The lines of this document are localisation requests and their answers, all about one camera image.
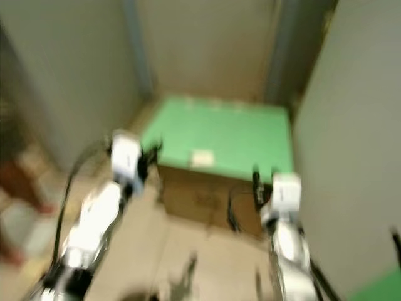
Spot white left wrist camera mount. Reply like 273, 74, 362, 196
110, 132, 145, 192

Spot brown cardboard box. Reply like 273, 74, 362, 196
155, 164, 267, 238

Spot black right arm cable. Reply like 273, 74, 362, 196
226, 185, 342, 301

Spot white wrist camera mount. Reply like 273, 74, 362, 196
110, 132, 145, 192
271, 173, 303, 213

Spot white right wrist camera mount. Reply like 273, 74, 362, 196
271, 173, 303, 213

